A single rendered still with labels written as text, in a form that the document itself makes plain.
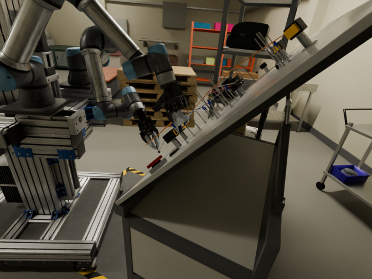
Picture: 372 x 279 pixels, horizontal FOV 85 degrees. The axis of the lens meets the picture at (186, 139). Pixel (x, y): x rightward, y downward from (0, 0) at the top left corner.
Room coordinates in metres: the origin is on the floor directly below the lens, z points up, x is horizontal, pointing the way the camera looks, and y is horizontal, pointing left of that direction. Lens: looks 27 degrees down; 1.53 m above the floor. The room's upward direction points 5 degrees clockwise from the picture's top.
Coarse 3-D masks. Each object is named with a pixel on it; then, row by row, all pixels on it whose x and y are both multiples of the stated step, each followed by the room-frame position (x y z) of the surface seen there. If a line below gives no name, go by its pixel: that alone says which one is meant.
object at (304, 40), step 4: (296, 20) 0.71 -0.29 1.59; (300, 20) 0.73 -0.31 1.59; (292, 24) 0.71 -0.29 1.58; (300, 24) 0.71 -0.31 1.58; (304, 24) 0.73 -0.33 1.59; (300, 28) 0.70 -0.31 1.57; (304, 28) 0.71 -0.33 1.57; (300, 32) 0.70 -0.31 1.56; (296, 36) 0.71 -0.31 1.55; (300, 36) 0.73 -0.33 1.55; (304, 36) 0.71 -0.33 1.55; (300, 40) 0.72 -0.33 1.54; (304, 40) 0.72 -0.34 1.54; (308, 40) 0.70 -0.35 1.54; (316, 40) 0.70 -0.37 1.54; (304, 44) 0.72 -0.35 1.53; (308, 44) 0.72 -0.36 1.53; (304, 48) 0.71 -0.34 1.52
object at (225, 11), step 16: (224, 0) 1.77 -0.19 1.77; (240, 0) 2.09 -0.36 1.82; (256, 0) 2.08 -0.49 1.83; (272, 0) 2.02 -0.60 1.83; (288, 0) 1.95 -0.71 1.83; (224, 16) 1.76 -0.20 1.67; (240, 16) 2.27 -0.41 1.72; (288, 16) 1.59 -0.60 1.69; (224, 32) 1.76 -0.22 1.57; (224, 48) 1.79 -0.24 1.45; (240, 48) 1.88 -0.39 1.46; (256, 128) 2.09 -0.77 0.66
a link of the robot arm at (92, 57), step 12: (84, 36) 1.10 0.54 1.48; (96, 36) 1.12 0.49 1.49; (84, 48) 1.07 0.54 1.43; (96, 48) 1.10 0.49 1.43; (96, 60) 1.07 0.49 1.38; (96, 72) 1.04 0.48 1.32; (96, 84) 1.02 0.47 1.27; (96, 96) 0.99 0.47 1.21; (108, 96) 1.03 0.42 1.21; (96, 108) 0.96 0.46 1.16; (108, 108) 0.98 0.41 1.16
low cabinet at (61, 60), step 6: (54, 48) 7.63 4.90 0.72; (60, 48) 7.80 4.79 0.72; (66, 48) 7.98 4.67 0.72; (54, 54) 7.56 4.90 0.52; (60, 54) 7.57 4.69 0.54; (54, 60) 7.56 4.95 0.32; (60, 60) 7.57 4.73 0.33; (66, 60) 7.59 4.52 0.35; (54, 66) 7.56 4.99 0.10; (60, 66) 7.57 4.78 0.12; (66, 66) 7.59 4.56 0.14
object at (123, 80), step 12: (120, 72) 3.29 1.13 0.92; (180, 72) 3.58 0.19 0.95; (192, 72) 3.68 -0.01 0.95; (120, 84) 3.28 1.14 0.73; (132, 84) 3.67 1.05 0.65; (144, 84) 3.72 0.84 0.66; (156, 84) 3.37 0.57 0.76; (180, 84) 3.43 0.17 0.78; (192, 84) 3.43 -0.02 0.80; (144, 96) 3.57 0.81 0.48; (156, 96) 3.63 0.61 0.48; (192, 96) 3.47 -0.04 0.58; (192, 108) 3.50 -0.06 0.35; (132, 120) 3.37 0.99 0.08; (156, 120) 3.40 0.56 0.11; (168, 120) 3.38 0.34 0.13
